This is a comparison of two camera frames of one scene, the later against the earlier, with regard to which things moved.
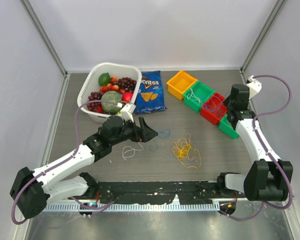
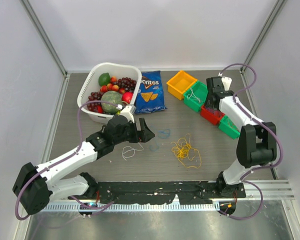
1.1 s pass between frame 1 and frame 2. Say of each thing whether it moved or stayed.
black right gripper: moved
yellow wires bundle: stayed
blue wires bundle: stayed
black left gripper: stayed
